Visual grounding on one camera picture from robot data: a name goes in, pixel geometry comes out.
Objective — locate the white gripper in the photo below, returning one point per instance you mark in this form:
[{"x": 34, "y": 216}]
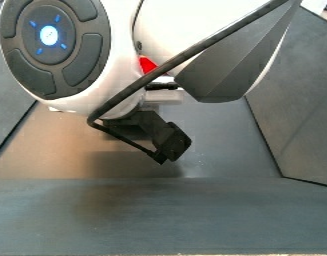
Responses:
[{"x": 161, "y": 92}]

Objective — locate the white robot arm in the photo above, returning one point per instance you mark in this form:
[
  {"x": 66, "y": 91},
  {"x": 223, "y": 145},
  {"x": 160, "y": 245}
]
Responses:
[{"x": 72, "y": 50}]

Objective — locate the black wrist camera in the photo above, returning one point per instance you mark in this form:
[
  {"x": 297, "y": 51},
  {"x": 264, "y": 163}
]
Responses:
[{"x": 167, "y": 137}]

